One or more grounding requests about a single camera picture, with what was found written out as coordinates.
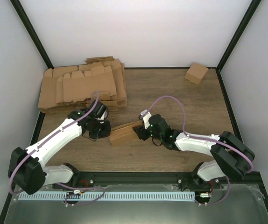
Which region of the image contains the folded brown cardboard box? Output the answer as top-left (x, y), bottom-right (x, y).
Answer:
top-left (184, 63), bottom-right (209, 85)

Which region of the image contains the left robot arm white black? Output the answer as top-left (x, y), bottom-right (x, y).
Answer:
top-left (8, 100), bottom-right (111, 195)

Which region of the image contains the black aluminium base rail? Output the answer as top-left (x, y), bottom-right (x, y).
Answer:
top-left (64, 172), bottom-right (262, 188)

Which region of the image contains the stack of flat cardboard boxes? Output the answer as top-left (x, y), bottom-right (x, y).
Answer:
top-left (38, 56), bottom-right (127, 112)

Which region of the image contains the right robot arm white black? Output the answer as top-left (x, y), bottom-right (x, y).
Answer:
top-left (133, 111), bottom-right (255, 188)

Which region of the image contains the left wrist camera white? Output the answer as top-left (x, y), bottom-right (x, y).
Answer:
top-left (97, 110), bottom-right (109, 122)

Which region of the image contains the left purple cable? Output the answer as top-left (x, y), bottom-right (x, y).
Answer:
top-left (8, 90), bottom-right (106, 207)

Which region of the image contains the purple cable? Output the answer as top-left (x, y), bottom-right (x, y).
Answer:
top-left (8, 90), bottom-right (106, 207)
top-left (142, 95), bottom-right (254, 207)

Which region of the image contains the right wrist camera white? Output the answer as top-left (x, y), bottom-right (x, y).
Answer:
top-left (139, 110), bottom-right (151, 129)

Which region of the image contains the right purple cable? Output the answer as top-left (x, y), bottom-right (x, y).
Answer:
top-left (142, 95), bottom-right (254, 207)

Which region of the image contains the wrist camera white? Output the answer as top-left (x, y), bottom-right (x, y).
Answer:
top-left (97, 110), bottom-right (109, 122)
top-left (139, 110), bottom-right (151, 129)

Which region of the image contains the light blue slotted cable duct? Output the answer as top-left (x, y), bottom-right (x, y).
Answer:
top-left (18, 191), bottom-right (195, 202)

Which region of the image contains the black enclosure frame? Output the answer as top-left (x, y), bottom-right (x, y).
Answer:
top-left (11, 0), bottom-right (268, 214)

